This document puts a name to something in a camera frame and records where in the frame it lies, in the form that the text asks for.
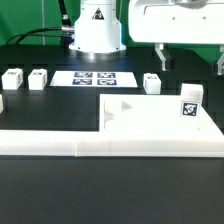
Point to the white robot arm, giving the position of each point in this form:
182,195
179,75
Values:
98,32

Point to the white sheet with markers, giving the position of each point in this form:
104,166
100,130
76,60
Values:
93,79

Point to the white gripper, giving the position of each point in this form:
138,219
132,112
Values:
178,21

